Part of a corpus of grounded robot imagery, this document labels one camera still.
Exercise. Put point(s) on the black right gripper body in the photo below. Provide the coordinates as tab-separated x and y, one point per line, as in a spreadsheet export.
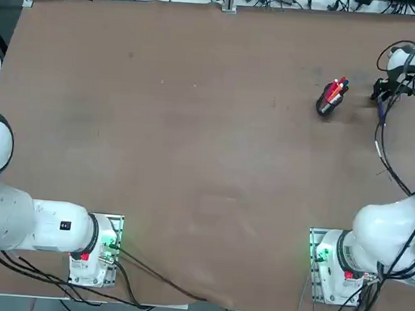
403	86

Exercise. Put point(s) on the red marker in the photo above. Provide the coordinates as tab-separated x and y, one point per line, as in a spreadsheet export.
340	83

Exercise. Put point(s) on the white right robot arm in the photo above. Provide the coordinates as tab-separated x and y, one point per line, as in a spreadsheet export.
377	224

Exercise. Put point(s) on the black mesh pen holder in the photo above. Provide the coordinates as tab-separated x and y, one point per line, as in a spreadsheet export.
323	106

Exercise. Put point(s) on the purple marker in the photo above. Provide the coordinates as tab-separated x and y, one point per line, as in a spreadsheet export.
380	105

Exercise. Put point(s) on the orange marker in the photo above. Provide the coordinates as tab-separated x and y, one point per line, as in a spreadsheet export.
334	93

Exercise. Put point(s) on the black marker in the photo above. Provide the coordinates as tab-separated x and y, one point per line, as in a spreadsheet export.
344	89

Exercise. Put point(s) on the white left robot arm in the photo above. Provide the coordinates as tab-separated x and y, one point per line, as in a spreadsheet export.
46	226

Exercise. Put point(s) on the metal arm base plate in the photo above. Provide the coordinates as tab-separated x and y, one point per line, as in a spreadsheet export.
312	241
119	224

